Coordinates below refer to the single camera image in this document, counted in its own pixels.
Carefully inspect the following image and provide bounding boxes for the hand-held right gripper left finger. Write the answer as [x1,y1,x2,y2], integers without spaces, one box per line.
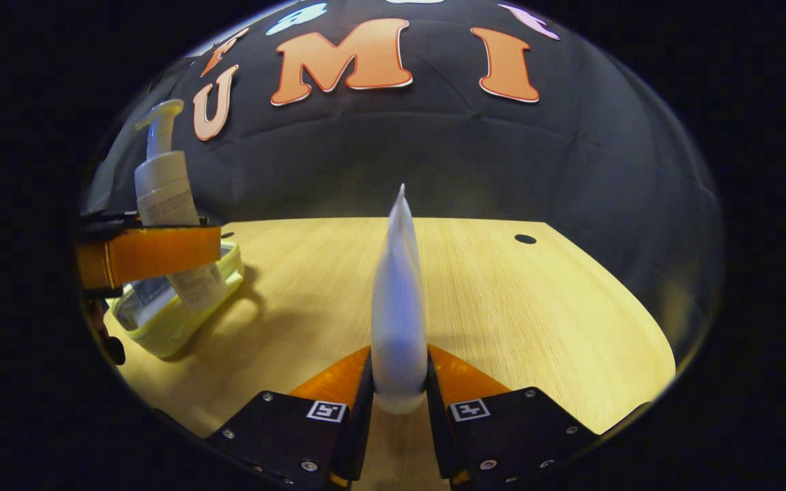
[204,345,375,490]

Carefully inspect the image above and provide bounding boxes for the white squeeze tube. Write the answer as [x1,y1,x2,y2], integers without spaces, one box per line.
[370,183,430,415]

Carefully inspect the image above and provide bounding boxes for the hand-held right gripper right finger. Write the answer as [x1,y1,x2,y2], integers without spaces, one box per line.
[426,344,600,490]

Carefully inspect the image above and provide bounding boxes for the white pump bottle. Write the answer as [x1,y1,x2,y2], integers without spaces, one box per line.
[134,99,230,312]

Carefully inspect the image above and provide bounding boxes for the pale yellow suitcase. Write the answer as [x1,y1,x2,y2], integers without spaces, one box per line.
[111,240,246,360]

